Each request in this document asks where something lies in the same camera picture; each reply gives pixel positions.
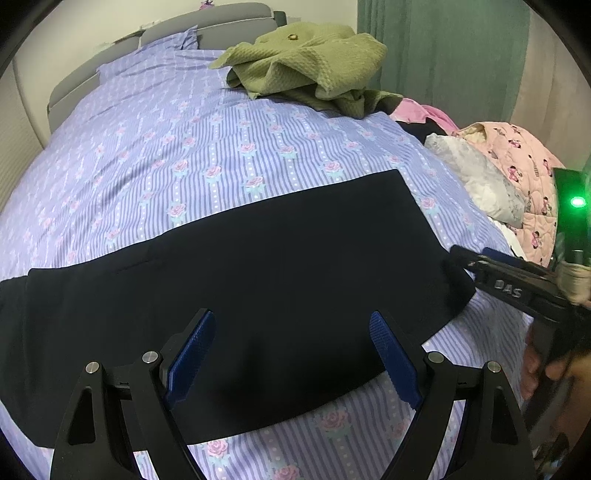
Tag purple floral pillow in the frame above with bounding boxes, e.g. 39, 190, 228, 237
97, 25, 198, 84

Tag pink printed quilt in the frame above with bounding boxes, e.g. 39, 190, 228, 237
454, 122, 563, 267

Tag purple floral bed sheet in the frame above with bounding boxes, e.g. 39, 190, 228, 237
1, 50, 529, 479

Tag black pants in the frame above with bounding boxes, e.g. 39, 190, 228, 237
1, 170, 475, 447

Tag white fluffy cloth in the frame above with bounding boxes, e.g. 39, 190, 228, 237
425, 133, 526, 228

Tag small pink toy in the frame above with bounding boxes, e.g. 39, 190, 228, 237
199, 0, 214, 10

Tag right hand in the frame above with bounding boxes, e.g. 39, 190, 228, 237
520, 336, 591, 447

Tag grey upholstered headboard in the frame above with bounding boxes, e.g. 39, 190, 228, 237
47, 2, 288, 135

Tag bright pink garment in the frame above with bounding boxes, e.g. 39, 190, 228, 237
390, 98, 459, 134

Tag olive green knit garment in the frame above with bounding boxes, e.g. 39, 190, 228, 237
209, 22, 403, 119

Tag green curtain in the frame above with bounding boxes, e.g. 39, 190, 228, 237
358, 0, 530, 126

